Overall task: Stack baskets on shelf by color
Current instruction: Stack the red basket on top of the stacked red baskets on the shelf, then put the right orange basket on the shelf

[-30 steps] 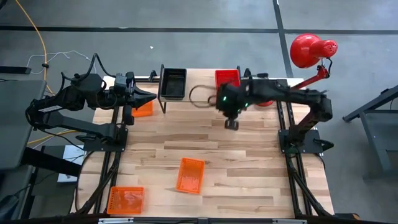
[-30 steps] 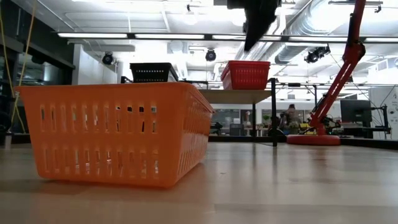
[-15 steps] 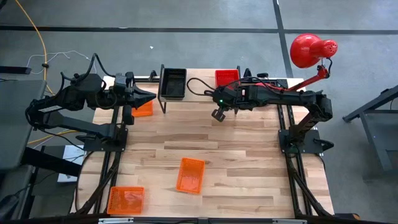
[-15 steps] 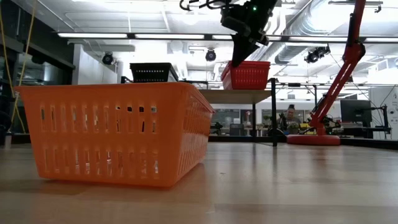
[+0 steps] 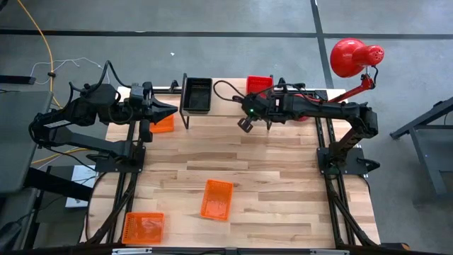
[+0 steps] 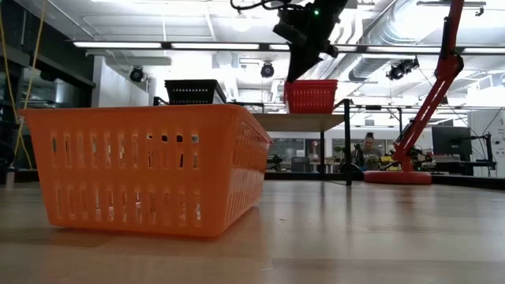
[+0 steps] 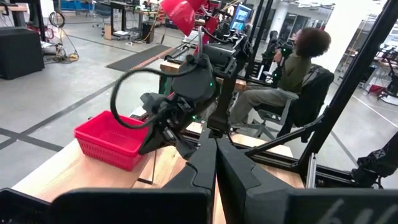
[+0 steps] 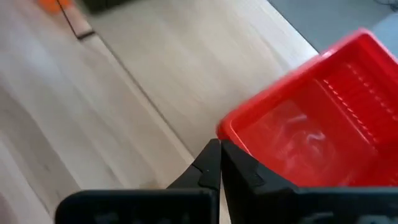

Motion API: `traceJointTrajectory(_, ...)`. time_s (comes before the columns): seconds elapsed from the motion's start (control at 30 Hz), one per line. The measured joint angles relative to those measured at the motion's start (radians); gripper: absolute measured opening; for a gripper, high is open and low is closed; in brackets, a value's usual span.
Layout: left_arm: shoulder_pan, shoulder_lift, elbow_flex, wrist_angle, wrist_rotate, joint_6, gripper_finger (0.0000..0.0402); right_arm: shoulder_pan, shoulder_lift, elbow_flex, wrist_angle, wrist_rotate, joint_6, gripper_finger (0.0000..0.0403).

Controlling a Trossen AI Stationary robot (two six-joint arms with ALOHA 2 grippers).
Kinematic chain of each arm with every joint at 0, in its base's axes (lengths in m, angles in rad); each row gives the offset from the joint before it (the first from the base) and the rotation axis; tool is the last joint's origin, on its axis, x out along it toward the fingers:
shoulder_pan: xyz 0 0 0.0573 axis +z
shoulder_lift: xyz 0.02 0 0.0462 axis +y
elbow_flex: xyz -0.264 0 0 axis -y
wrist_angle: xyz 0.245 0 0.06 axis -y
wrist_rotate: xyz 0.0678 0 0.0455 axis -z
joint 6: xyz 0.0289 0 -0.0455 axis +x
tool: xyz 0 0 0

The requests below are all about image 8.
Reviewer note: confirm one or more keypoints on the black plastic basket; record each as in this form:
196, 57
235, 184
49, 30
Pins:
102, 3

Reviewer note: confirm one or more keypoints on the orange plastic basket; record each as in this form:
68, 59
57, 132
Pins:
51, 4

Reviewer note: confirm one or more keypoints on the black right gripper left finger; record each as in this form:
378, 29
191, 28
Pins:
140, 207

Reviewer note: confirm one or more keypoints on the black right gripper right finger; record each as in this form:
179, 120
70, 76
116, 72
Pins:
295, 207

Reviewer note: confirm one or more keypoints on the wooden shelf with black frame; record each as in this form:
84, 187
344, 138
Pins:
202, 62

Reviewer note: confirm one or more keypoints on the red plastic basket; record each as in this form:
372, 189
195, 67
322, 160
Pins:
311, 124

